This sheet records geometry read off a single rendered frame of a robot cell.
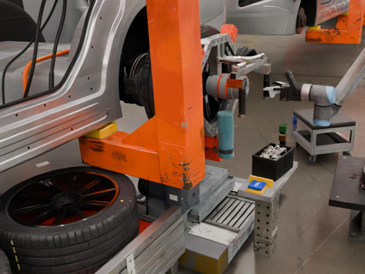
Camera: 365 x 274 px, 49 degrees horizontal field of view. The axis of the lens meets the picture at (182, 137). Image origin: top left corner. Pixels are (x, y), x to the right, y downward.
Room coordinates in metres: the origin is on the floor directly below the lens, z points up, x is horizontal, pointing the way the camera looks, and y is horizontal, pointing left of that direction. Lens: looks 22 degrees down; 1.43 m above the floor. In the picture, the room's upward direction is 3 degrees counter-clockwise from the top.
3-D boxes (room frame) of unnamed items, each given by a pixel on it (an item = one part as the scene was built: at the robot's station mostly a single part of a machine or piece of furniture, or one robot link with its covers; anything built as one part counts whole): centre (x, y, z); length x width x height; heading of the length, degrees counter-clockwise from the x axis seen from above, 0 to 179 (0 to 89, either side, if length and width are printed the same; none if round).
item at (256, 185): (1.71, -0.35, 0.47); 0.07 x 0.07 x 0.02; 57
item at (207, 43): (2.21, -0.21, 0.85); 0.54 x 0.07 x 0.54; 147
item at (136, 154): (1.90, 0.29, 0.69); 0.52 x 0.17 x 0.35; 57
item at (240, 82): (1.96, -0.29, 0.93); 0.09 x 0.05 x 0.05; 57
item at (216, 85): (2.17, -0.27, 0.85); 0.21 x 0.14 x 0.14; 57
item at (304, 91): (2.11, -0.69, 0.81); 0.10 x 0.05 x 0.09; 147
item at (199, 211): (2.29, -0.05, 0.13); 0.50 x 0.36 x 0.10; 147
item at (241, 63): (2.06, -0.26, 1.03); 0.19 x 0.18 x 0.11; 57
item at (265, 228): (1.83, -0.42, 0.21); 0.10 x 0.10 x 0.42; 57
